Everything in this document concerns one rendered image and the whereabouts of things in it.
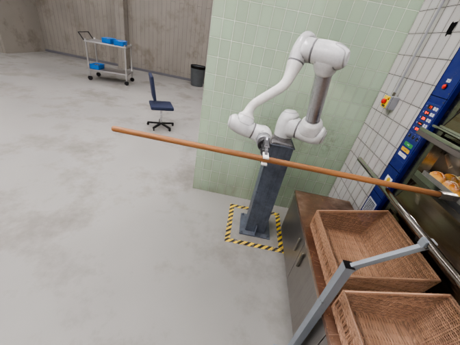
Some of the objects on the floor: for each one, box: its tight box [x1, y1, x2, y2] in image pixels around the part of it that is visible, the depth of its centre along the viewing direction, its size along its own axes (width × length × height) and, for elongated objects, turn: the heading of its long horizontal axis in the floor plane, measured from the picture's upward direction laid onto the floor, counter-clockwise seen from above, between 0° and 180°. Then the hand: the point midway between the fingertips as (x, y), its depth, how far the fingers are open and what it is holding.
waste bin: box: [190, 64, 206, 87], centre depth 766 cm, size 50×48×62 cm
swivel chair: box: [146, 73, 174, 131], centre depth 408 cm, size 52×49×89 cm
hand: (264, 159), depth 118 cm, fingers closed on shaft, 3 cm apart
